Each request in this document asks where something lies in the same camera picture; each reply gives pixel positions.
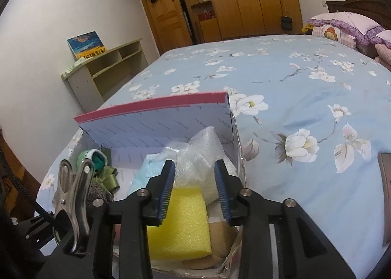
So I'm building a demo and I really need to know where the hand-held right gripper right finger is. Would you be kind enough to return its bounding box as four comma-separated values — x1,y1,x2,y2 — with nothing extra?
214,159,356,279

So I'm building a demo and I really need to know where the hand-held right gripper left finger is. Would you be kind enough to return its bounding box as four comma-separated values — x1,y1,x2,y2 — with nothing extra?
38,159,177,279

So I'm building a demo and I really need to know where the white textured cloth roll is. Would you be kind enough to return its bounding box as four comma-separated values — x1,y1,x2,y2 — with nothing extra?
203,161,239,206

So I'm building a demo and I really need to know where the yellow sponge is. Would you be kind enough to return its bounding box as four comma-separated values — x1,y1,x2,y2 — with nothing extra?
147,185,213,263

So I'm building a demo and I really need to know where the white mesh bow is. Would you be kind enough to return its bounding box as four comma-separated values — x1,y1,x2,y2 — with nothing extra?
159,126,228,188

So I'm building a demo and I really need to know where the grey knitted cloth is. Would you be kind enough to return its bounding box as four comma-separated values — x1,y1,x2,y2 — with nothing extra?
84,175,115,206

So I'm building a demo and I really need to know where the pink cardboard box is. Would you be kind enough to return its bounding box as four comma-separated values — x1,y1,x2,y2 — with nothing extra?
73,91,246,276

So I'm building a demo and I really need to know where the green striped sock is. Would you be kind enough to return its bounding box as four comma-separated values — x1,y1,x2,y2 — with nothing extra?
75,149,107,176

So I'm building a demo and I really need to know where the metal spring clip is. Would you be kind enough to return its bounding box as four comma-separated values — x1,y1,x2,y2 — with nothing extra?
52,158,95,257

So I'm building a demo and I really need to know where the wooden desk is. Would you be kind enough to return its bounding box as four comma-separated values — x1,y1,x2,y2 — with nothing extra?
0,131,40,225

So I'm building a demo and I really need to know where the green satin ribbon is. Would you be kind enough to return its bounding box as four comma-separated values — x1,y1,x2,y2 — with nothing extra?
95,166,121,197

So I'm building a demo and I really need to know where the bed with floral sheet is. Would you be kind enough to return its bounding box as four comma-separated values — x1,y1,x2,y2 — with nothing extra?
40,33,391,279

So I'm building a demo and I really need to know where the beige wooden shelf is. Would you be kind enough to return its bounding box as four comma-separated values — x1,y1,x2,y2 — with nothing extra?
60,38,150,113

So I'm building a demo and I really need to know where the green white packet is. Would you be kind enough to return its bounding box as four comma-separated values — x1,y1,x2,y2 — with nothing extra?
63,59,87,76

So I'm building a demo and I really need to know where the brown rectangular object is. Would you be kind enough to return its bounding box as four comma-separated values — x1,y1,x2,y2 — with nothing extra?
378,152,391,246

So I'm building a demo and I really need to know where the blue and yellow painting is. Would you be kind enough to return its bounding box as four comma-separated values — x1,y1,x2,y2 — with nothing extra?
67,31,107,60

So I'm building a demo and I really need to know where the wooden door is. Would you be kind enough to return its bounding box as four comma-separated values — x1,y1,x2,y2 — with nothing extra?
139,0,193,55

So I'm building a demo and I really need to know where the pink cartoon print pillow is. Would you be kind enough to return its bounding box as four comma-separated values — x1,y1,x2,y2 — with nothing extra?
307,12,387,50

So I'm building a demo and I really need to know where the dark wooden headboard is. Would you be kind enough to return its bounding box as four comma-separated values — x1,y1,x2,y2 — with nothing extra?
325,0,391,31

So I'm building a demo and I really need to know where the black braided cable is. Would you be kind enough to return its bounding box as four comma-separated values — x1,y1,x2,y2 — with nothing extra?
0,145,57,227

